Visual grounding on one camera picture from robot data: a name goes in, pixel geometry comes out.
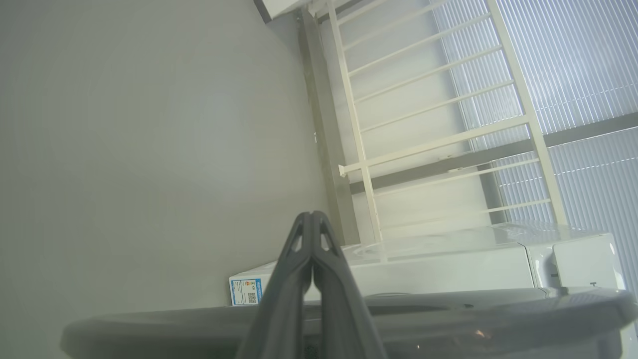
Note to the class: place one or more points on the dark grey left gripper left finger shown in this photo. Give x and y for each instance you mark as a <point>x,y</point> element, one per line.
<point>281,309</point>

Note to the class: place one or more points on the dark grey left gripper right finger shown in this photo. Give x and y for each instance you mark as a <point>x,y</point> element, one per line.
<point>344,309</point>

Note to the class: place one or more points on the black round washer door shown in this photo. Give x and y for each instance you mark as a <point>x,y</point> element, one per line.
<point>473,319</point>

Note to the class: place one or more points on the white front-load washing machine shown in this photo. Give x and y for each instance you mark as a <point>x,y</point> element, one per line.
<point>448,269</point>

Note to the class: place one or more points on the blue energy label sticker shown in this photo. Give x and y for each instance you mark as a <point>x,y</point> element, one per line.
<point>245,291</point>

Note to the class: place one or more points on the white metal railing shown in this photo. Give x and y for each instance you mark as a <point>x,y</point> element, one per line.
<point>433,145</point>

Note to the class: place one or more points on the white vertical window blinds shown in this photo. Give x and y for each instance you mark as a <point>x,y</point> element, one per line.
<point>573,60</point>

